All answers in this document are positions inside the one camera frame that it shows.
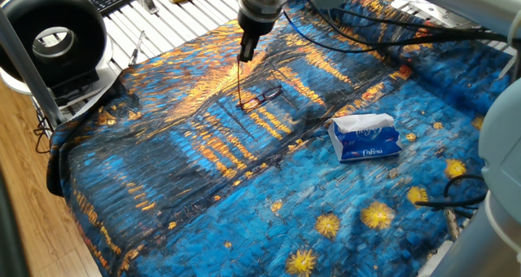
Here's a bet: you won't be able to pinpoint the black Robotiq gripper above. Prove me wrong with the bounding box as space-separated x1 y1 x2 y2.
238 12 282 63

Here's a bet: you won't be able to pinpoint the red thin-frame glasses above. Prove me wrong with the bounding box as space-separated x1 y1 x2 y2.
234 56 284 112

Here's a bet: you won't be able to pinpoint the thin metal hand tool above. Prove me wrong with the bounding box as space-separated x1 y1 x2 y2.
127 29 147 68

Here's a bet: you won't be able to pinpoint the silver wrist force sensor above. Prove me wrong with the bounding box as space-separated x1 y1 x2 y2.
238 0 292 24

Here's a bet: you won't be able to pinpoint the starry night painted tablecloth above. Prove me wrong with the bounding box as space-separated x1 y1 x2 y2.
46 0 514 277

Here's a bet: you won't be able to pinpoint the blue white tissue pack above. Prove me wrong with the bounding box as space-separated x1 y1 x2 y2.
327 112 404 164

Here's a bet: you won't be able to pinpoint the perforated aluminium plate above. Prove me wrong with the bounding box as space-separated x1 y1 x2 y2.
391 0 486 30

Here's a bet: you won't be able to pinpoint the white zip tie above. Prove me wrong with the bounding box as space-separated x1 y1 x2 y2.
506 8 521 46

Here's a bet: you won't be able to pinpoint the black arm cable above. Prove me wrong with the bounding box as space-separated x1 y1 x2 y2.
307 3 510 53

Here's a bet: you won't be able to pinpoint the black ring light cable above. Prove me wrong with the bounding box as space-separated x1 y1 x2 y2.
32 105 56 155

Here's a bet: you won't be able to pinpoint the black base cable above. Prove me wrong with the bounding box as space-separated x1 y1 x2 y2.
414 174 488 220

